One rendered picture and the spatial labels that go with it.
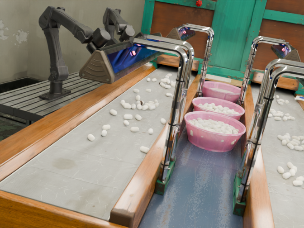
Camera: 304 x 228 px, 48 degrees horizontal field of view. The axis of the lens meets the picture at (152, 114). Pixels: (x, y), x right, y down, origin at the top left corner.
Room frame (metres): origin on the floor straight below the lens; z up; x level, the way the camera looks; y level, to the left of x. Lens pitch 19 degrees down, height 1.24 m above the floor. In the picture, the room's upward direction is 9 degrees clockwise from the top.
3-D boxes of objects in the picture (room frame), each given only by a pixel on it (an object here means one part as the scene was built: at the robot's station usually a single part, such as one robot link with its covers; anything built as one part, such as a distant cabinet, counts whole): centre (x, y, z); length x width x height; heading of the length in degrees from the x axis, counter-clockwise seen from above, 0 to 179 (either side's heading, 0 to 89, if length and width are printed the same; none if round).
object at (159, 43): (1.02, 0.00, 0.90); 0.20 x 0.19 x 0.45; 169
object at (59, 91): (1.73, 0.52, 0.71); 0.20 x 0.07 x 0.08; 164
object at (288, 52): (1.89, -0.65, 1.08); 0.62 x 0.08 x 0.07; 169
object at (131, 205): (1.55, -0.14, 0.71); 1.81 x 0.05 x 0.11; 169
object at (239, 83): (2.32, -0.45, 0.77); 0.33 x 0.15 x 0.01; 79
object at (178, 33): (2.00, -0.10, 1.08); 0.62 x 0.08 x 0.07; 169
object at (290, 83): (2.31, -0.79, 0.83); 0.30 x 0.06 x 0.07; 79
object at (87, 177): (1.58, 0.04, 0.73); 1.81 x 0.30 x 0.02; 169
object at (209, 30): (1.98, -0.18, 0.90); 0.20 x 0.19 x 0.45; 169
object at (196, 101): (1.68, -0.33, 0.72); 0.27 x 0.27 x 0.10
